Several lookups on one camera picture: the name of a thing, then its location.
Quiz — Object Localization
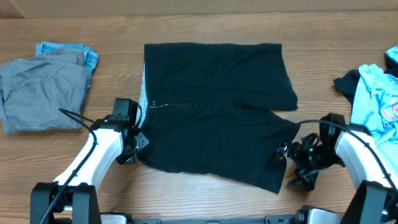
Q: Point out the black shorts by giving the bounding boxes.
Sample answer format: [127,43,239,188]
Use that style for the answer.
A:
[139,43,300,193]

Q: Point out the grey folded shorts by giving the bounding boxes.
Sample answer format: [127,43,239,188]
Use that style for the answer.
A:
[1,47,90,134]

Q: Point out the black garment under pile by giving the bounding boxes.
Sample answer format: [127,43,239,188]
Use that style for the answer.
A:
[333,53,397,105]

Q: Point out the blue denim folded garment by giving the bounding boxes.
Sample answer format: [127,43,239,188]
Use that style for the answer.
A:
[35,42,99,90]

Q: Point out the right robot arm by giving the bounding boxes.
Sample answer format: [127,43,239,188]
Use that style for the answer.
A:
[266,113,397,223]

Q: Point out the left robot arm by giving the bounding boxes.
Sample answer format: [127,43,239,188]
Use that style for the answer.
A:
[30,98,149,224]

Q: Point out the light blue t-shirt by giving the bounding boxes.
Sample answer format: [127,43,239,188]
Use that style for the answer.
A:
[351,64,397,164]

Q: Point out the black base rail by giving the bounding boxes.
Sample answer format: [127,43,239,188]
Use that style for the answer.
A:
[99,211,352,224]

